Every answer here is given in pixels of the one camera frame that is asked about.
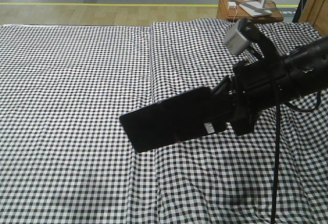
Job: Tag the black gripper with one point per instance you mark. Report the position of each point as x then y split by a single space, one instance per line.
253 88

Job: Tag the black smartphone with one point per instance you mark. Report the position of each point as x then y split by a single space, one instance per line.
179 118

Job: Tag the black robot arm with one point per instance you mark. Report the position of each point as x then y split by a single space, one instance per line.
306 68

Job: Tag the black white checkered bed sheet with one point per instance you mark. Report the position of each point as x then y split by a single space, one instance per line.
64 155

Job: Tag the wooden bedside table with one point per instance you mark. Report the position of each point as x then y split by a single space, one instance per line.
232 15

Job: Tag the black white checkered duvet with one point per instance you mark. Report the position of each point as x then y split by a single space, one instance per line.
224 178

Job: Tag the white charger adapter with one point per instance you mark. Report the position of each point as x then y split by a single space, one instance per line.
231 5

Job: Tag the wooden headboard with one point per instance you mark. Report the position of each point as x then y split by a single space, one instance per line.
315 13

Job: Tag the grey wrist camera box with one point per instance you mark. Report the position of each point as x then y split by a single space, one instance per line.
234 40

